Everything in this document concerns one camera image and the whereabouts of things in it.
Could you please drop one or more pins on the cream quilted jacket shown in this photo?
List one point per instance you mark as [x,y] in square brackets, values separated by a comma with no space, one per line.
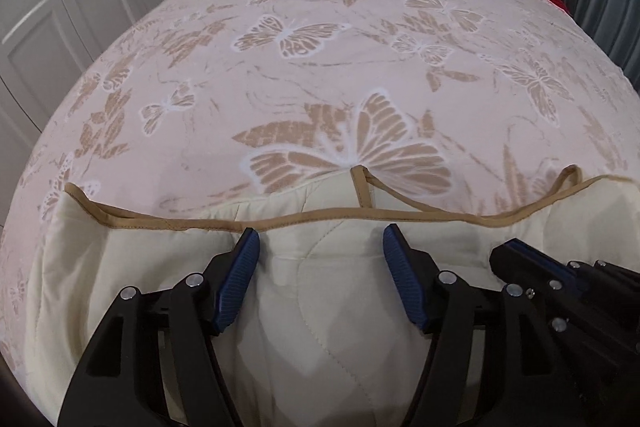
[320,307]

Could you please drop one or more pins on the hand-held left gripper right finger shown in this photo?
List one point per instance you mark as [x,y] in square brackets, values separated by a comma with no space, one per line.
[405,282]

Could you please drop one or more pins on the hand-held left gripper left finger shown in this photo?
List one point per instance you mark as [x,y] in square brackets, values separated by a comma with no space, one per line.
[237,277]

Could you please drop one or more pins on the pink butterfly printed blanket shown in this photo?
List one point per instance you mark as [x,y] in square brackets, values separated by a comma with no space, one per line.
[300,107]

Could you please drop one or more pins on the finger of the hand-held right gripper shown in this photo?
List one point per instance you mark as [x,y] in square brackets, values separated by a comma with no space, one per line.
[545,259]
[530,274]

